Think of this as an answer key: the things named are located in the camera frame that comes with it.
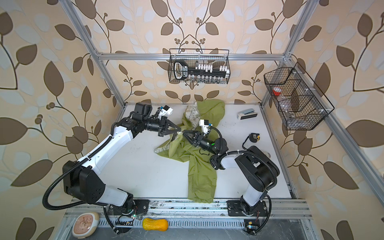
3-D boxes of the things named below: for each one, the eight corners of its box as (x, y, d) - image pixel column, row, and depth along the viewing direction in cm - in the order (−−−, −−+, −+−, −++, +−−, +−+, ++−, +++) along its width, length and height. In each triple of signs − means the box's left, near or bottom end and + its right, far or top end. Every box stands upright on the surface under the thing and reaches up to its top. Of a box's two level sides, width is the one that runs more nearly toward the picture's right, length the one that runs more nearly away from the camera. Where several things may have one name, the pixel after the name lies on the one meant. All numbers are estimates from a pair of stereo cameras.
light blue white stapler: (239, 121, 110) (240, 119, 108) (235, 114, 114) (235, 112, 113) (257, 116, 113) (257, 114, 111) (251, 109, 117) (252, 107, 116)
